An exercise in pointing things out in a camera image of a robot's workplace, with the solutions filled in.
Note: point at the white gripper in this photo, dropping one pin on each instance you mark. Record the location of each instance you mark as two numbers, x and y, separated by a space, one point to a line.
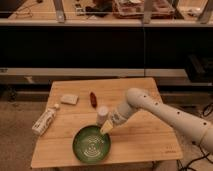
116 118

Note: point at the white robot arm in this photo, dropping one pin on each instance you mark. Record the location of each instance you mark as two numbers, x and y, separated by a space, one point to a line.
200 131

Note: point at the green ceramic bowl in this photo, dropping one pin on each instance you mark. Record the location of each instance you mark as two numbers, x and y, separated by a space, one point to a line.
90 146

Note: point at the white paper cup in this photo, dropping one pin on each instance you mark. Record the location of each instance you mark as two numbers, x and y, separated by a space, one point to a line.
102 114

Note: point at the brown sausage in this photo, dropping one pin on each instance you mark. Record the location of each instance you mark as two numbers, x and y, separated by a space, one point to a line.
93 100

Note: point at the wooden table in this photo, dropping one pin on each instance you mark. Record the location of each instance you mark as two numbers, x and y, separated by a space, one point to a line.
144 138

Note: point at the white sponge block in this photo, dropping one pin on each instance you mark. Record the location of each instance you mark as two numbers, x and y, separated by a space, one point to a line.
69 99

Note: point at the white bottle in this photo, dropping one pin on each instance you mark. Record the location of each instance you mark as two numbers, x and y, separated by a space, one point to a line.
42 124

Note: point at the black box on right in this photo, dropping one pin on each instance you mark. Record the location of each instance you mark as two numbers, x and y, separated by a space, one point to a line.
199 69

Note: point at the cluttered tray on shelf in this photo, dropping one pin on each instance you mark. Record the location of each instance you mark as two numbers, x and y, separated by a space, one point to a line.
135 9

